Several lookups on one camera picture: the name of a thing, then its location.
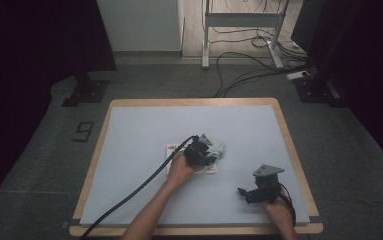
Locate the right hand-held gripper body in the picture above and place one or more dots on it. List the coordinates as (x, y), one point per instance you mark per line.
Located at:
(267, 188)

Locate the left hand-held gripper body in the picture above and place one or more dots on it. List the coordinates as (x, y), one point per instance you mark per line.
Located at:
(197, 155)

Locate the light green cloth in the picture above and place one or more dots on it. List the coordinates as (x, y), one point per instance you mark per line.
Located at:
(219, 148)

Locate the white caterpillar picture book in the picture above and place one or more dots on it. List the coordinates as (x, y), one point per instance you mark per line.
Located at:
(170, 148)

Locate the person's left hand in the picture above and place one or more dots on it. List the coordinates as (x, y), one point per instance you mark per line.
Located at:
(180, 171)

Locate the person's right hand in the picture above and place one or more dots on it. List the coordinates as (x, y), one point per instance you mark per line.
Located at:
(280, 215)

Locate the wooden table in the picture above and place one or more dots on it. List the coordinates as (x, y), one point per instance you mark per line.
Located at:
(195, 101)

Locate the black stand base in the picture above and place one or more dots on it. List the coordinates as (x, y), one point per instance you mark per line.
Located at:
(87, 91)
(312, 90)

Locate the white power strip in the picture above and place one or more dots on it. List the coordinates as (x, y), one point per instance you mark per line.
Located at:
(297, 75)

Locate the white cabinet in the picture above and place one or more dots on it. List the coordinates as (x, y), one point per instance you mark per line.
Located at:
(142, 23)

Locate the dark curtain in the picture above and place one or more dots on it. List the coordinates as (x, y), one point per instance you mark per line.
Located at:
(22, 66)
(362, 50)

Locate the white metal desk frame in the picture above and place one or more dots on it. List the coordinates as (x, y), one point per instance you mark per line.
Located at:
(242, 19)

